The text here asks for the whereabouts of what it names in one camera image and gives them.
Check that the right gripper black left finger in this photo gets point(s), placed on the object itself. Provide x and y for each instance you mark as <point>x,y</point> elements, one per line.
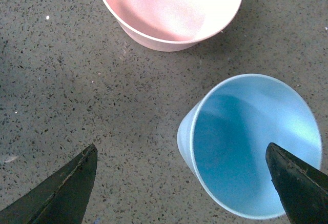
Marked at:
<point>61,198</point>

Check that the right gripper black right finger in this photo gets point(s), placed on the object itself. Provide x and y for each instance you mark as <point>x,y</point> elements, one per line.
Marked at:
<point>302,189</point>

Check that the pink bowl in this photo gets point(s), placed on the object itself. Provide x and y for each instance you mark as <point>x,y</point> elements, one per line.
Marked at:
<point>172,25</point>

